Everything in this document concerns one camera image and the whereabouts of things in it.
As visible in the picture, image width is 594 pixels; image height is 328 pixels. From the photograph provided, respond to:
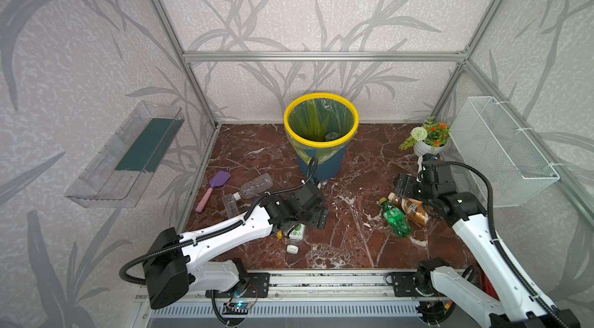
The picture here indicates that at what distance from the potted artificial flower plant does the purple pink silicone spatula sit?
0.80 m

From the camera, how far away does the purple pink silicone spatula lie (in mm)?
927

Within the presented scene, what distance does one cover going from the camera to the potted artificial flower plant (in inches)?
38.6
